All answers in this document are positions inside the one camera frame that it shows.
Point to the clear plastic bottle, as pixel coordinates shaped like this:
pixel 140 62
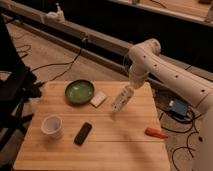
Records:
pixel 122 98

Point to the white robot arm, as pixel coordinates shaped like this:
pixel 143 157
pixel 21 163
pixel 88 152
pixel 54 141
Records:
pixel 195 90

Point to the white rectangular block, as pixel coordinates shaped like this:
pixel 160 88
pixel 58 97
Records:
pixel 98 99

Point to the green ceramic bowl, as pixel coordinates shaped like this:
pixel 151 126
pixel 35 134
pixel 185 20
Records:
pixel 79 92

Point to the black remote control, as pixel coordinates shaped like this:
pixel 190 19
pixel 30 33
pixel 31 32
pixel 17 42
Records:
pixel 83 133

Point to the orange marker pen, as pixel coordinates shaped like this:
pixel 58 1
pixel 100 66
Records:
pixel 155 133

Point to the blue power box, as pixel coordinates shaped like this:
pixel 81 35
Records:
pixel 178 108

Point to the white object on rail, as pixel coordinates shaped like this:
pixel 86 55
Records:
pixel 58 15

